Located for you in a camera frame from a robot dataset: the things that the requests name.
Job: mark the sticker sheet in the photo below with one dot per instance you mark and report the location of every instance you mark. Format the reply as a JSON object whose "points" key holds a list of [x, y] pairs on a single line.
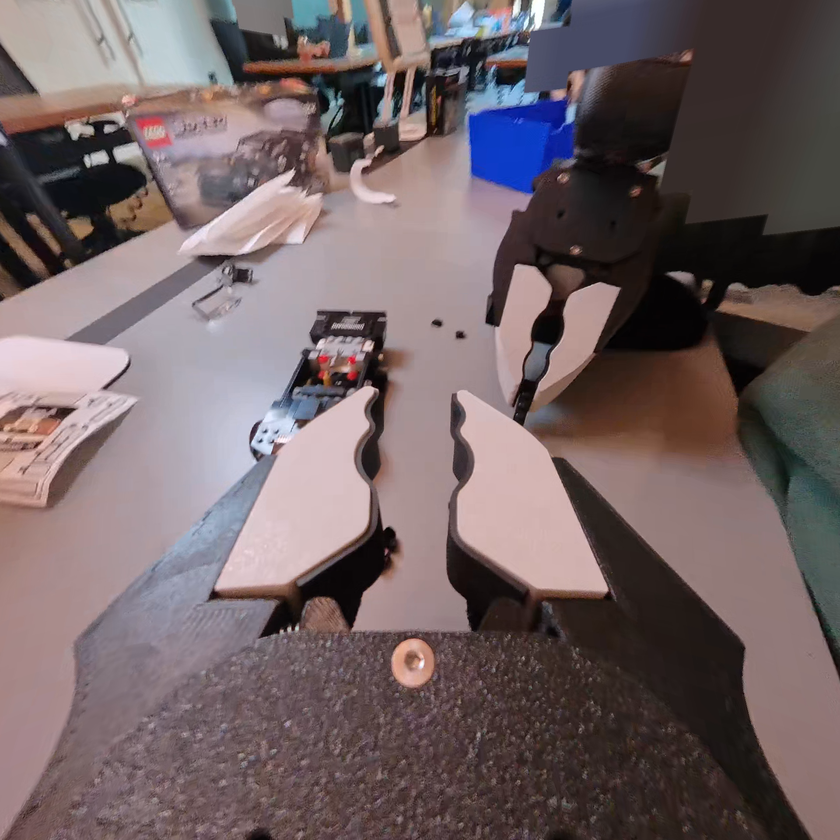
{"points": [[53, 440]]}

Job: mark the small black lego part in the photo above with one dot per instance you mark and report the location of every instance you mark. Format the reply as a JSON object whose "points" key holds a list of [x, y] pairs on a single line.
{"points": [[239, 273]]}

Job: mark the white booklet stand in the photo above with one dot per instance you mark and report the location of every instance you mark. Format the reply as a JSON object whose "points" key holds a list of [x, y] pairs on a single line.
{"points": [[400, 53], [59, 361]]}

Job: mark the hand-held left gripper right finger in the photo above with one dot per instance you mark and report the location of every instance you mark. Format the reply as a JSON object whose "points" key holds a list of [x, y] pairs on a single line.
{"points": [[532, 519]]}

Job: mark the small dark box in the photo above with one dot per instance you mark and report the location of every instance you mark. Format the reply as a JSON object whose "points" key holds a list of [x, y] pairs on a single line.
{"points": [[446, 99]]}

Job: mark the black lego car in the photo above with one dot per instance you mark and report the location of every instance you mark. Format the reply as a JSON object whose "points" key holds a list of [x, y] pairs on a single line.
{"points": [[328, 374]]}

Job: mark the wooden top desk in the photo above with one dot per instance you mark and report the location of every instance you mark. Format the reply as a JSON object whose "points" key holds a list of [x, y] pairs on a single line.
{"points": [[309, 63]]}

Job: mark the black long lego plate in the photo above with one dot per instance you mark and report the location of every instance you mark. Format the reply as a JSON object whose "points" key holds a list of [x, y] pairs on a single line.
{"points": [[525, 394]]}

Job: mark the clear lego windshield piece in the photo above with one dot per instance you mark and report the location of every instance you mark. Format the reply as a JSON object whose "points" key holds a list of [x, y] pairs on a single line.
{"points": [[217, 302]]}

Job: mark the lego set box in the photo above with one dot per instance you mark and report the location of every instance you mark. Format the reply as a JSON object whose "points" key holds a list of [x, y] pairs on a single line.
{"points": [[230, 151]]}

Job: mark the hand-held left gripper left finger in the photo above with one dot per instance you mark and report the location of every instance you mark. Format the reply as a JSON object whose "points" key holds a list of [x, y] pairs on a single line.
{"points": [[295, 519]]}

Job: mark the blue plastic bin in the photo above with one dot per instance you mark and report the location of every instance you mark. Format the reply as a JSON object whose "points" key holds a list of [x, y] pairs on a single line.
{"points": [[519, 145]]}

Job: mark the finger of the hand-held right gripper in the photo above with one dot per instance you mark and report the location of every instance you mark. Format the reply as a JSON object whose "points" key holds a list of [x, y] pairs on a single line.
{"points": [[519, 322], [591, 328]]}

